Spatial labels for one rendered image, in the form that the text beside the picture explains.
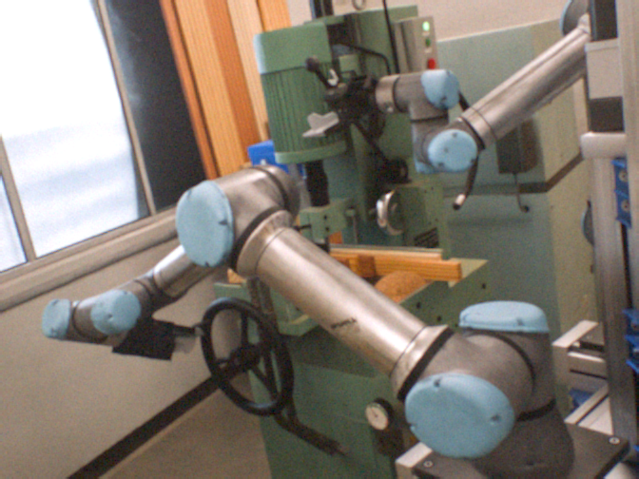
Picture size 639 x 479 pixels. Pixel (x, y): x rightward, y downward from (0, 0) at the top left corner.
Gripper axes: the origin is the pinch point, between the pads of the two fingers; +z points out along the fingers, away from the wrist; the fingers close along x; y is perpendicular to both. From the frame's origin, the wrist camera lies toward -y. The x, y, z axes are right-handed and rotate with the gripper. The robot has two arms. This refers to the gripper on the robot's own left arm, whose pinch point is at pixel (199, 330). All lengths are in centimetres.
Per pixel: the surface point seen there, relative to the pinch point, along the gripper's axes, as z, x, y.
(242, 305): 2.2, 10.3, -6.8
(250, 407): 15.0, 4.9, 15.2
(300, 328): 14.9, 16.3, -4.1
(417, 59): 34, 24, -76
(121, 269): 57, -126, -19
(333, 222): 27.8, 9.6, -31.6
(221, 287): 20.4, -19.5, -12.1
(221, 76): 83, -119, -113
